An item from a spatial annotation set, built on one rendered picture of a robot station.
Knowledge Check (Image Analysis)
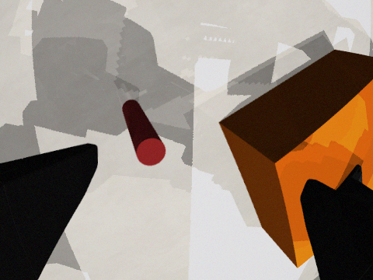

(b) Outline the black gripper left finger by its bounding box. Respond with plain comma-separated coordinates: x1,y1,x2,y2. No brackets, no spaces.
0,143,99,280

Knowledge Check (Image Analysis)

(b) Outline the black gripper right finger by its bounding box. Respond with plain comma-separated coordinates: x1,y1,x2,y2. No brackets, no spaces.
299,180,373,280

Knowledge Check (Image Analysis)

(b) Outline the red peg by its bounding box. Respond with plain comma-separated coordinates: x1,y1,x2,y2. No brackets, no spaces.
122,100,165,165

